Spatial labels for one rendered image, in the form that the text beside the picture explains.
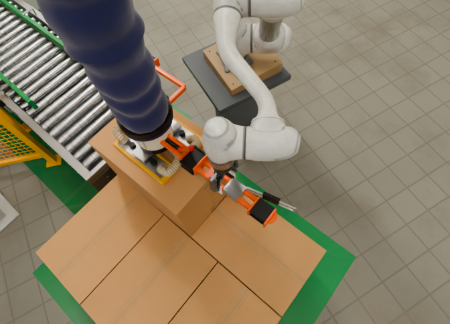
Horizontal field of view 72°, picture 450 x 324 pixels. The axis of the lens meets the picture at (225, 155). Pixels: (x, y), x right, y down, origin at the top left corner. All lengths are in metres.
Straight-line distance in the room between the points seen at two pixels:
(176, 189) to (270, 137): 0.63
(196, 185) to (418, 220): 1.71
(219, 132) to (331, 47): 2.54
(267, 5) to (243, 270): 1.22
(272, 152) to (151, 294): 1.09
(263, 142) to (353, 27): 2.76
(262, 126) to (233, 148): 0.10
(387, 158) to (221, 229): 1.51
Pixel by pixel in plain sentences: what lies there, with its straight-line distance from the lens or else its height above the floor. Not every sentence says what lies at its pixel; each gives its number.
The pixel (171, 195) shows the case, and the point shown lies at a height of 0.94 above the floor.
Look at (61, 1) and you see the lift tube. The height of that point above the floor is 1.79.
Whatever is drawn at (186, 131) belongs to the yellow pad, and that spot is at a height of 0.97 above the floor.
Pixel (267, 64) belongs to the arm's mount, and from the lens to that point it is 1.93.
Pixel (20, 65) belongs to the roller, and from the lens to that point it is 2.89.
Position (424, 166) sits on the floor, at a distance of 2.80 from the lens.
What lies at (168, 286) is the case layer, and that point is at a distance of 1.72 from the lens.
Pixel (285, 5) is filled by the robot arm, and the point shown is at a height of 1.50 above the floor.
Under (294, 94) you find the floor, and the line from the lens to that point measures 2.86.
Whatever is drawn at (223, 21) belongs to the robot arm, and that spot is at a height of 1.50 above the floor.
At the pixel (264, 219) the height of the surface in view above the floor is 1.10.
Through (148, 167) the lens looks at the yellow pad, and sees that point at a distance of 1.45.
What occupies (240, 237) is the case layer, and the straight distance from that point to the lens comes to 1.72.
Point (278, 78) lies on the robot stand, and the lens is 1.96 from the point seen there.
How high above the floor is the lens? 2.22
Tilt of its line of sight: 62 degrees down
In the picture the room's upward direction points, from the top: 7 degrees counter-clockwise
